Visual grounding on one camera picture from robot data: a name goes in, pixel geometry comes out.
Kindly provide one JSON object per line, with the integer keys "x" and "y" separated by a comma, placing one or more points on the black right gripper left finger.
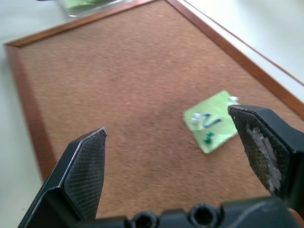
{"x": 80, "y": 171}

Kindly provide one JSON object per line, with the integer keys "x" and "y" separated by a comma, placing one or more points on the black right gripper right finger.
{"x": 268, "y": 142}

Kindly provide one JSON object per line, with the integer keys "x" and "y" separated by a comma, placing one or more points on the white push pin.
{"x": 233, "y": 97}
{"x": 195, "y": 118}

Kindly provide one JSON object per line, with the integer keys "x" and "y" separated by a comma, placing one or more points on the green paper note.
{"x": 212, "y": 123}

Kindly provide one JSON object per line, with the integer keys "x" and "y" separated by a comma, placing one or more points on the green push pin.
{"x": 208, "y": 138}

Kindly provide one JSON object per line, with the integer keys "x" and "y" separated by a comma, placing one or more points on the clear plastic tray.
{"x": 92, "y": 8}

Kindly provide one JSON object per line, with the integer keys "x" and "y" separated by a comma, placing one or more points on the cork board with wooden frame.
{"x": 133, "y": 95}

